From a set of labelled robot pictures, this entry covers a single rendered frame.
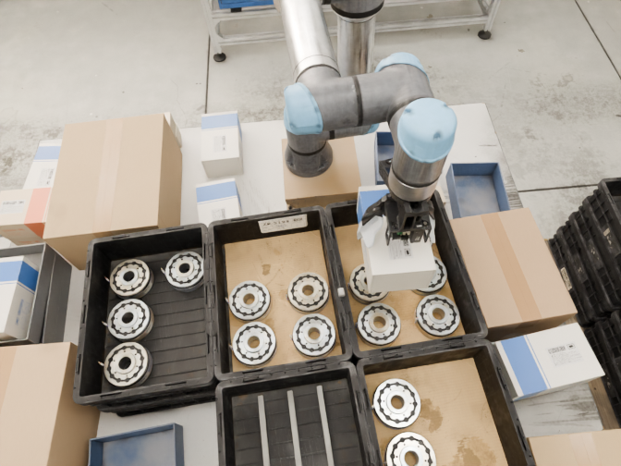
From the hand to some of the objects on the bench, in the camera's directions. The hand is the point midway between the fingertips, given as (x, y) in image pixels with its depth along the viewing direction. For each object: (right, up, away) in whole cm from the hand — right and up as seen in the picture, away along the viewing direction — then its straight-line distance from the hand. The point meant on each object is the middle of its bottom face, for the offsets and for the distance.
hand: (394, 232), depth 91 cm
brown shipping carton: (+34, -16, +37) cm, 52 cm away
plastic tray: (-96, -23, +38) cm, 106 cm away
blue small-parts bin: (-57, -56, +18) cm, 82 cm away
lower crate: (-54, -28, +34) cm, 69 cm away
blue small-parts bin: (+12, +21, +58) cm, 63 cm away
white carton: (-99, +16, +60) cm, 117 cm away
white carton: (-46, +27, +64) cm, 84 cm away
